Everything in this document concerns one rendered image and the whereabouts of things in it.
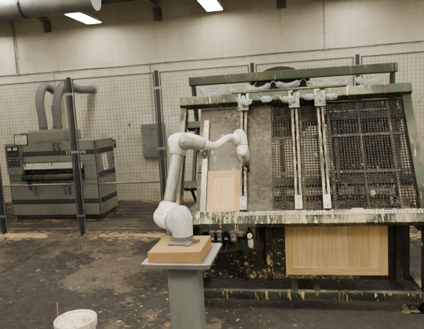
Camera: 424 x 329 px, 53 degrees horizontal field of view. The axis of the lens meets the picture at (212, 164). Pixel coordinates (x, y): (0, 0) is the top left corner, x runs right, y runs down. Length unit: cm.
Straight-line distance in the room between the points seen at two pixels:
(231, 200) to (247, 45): 536
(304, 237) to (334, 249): 28
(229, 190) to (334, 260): 114
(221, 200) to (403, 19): 608
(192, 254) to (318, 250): 146
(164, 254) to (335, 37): 657
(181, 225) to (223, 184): 96
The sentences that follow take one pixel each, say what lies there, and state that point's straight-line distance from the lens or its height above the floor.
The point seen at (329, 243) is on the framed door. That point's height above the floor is 55.
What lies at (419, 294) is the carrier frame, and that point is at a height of 17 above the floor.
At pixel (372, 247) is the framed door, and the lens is 416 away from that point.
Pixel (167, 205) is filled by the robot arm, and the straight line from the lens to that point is 331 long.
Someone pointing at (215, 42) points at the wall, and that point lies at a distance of 895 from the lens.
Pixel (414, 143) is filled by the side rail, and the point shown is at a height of 142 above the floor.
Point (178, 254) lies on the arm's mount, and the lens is 307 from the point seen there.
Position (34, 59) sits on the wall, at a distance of 1044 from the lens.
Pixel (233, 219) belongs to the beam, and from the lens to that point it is 382.
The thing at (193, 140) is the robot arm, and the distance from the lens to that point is 322.
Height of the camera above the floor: 176
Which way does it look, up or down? 7 degrees down
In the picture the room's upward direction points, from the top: 3 degrees counter-clockwise
